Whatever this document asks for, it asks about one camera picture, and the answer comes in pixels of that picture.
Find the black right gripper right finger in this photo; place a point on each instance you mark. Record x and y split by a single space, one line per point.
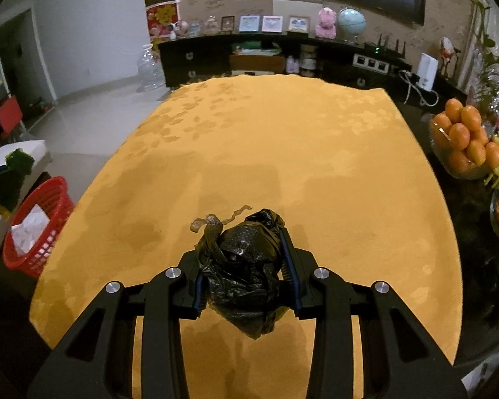
400 359

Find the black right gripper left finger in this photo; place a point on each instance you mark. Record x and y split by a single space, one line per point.
94 358

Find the dark green wrapper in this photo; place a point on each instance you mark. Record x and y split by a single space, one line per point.
20 165

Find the white tissue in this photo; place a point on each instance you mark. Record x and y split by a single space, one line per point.
26 234

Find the black plastic bag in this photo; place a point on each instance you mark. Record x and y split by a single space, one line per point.
241 265

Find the white cushioned seat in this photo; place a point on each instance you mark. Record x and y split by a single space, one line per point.
40 152

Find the red plastic mesh basket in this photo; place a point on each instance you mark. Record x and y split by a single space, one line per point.
52 196

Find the red chair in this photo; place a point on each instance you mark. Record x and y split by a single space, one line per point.
10 116

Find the clear large water bottle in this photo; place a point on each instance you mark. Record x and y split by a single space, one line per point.
150 70

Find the yellow table cloth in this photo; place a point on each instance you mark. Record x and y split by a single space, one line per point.
339 165

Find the bowl of oranges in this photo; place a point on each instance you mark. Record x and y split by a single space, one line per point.
461 142

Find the red festive poster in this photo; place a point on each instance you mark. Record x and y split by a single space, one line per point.
160 19

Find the white router box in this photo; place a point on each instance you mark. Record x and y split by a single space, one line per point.
426 72

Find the black tv cabinet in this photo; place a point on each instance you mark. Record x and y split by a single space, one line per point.
361 66

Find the pink plush toy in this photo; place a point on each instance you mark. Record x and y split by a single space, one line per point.
326 27

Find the light blue globe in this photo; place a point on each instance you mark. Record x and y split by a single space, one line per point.
351 24

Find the white picture frame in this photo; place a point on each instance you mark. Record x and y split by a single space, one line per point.
272 24
249 23

